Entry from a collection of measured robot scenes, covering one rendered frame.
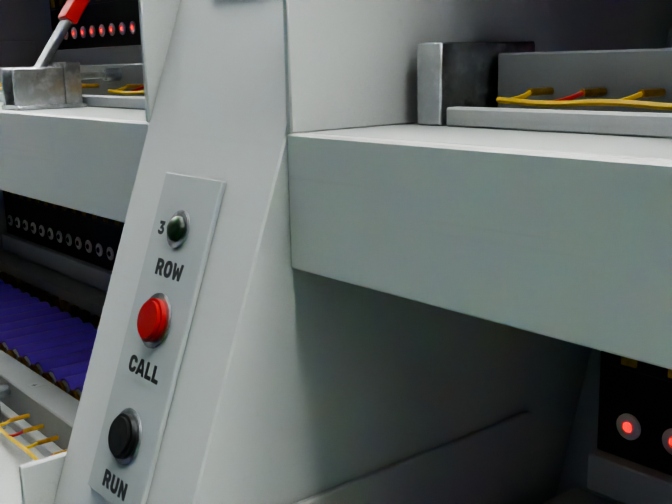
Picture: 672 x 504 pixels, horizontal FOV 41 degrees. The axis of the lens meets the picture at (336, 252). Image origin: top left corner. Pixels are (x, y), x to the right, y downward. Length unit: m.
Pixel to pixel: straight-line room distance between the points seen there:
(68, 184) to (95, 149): 0.04
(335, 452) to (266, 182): 0.10
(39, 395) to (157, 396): 0.21
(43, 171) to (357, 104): 0.22
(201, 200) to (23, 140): 0.20
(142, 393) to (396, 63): 0.15
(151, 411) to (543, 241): 0.16
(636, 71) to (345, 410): 0.15
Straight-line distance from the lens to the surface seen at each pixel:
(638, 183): 0.21
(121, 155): 0.40
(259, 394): 0.31
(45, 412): 0.52
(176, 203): 0.34
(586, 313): 0.22
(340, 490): 0.34
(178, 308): 0.32
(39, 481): 0.39
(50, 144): 0.47
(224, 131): 0.33
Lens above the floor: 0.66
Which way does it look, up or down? 1 degrees up
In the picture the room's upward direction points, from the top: 14 degrees clockwise
